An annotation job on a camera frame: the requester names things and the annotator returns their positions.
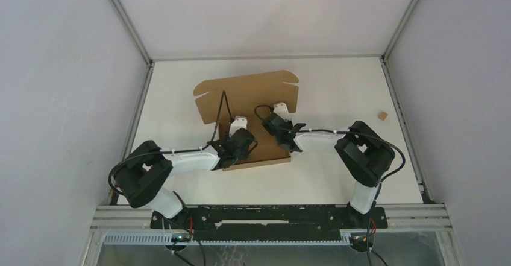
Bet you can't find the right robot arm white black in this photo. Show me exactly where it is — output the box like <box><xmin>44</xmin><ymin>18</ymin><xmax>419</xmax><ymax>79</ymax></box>
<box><xmin>262</xmin><ymin>113</ymin><xmax>396</xmax><ymax>227</ymax></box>

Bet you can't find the small brown cardboard scrap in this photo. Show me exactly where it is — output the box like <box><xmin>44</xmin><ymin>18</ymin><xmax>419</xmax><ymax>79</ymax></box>
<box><xmin>378</xmin><ymin>111</ymin><xmax>388</xmax><ymax>121</ymax></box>

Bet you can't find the brown cardboard box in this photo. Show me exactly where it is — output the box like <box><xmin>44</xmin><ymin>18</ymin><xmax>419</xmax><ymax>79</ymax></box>
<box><xmin>193</xmin><ymin>70</ymin><xmax>299</xmax><ymax>171</ymax></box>

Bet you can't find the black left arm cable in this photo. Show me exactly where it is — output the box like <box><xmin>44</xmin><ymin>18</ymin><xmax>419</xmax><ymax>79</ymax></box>
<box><xmin>107</xmin><ymin>90</ymin><xmax>236</xmax><ymax>197</ymax></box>

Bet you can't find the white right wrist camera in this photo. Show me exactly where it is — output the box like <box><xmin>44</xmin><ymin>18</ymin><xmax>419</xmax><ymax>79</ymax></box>
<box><xmin>273</xmin><ymin>102</ymin><xmax>293</xmax><ymax>127</ymax></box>

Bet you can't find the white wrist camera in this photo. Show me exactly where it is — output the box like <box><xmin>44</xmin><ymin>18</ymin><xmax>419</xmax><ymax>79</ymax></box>
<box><xmin>273</xmin><ymin>102</ymin><xmax>293</xmax><ymax>127</ymax></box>
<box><xmin>228</xmin><ymin>116</ymin><xmax>248</xmax><ymax>136</ymax></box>

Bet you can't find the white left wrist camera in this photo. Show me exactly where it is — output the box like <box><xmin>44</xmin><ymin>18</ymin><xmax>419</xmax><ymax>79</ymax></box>
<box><xmin>228</xmin><ymin>116</ymin><xmax>248</xmax><ymax>136</ymax></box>

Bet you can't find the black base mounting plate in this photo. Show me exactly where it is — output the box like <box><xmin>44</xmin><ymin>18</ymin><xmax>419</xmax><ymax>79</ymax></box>
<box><xmin>150</xmin><ymin>204</ymin><xmax>388</xmax><ymax>239</ymax></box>

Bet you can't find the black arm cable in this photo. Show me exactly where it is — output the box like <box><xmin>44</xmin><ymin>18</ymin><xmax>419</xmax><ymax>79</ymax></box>
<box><xmin>107</xmin><ymin>90</ymin><xmax>236</xmax><ymax>197</ymax></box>
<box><xmin>254</xmin><ymin>104</ymin><xmax>406</xmax><ymax>217</ymax></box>

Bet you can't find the white toothed cable duct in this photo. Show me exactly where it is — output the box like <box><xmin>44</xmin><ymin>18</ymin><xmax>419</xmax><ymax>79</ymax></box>
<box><xmin>103</xmin><ymin>232</ymin><xmax>352</xmax><ymax>246</ymax></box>

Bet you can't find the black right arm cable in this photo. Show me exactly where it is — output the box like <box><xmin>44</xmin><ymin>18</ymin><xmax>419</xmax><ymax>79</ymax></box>
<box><xmin>254</xmin><ymin>104</ymin><xmax>406</xmax><ymax>217</ymax></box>

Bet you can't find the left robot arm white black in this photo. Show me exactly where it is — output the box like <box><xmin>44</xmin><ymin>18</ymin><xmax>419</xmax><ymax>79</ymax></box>
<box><xmin>108</xmin><ymin>128</ymin><xmax>259</xmax><ymax>228</ymax></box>

